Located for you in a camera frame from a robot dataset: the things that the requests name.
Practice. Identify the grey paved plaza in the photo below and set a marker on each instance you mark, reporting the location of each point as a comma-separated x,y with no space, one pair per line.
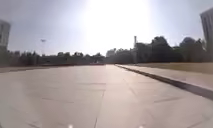
77,96

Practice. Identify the dark stone kerb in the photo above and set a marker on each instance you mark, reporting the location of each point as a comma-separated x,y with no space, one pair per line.
180,83

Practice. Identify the raised bare ground strip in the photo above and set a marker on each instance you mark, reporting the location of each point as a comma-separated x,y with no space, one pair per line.
194,78

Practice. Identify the row of dark trees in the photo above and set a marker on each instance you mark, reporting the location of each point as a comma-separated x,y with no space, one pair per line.
160,53

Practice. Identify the slim chimney tower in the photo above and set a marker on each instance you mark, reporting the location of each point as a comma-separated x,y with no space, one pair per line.
135,40

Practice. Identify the pale multi-storey building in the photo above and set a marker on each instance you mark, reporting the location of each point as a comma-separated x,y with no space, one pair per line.
0,33

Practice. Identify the dry grass field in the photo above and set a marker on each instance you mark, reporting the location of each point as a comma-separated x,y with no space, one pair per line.
194,67

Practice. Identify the tall grey building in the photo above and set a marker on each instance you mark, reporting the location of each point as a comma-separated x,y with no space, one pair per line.
210,30

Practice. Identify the lamp pole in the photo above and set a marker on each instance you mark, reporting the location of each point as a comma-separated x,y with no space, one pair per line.
43,45

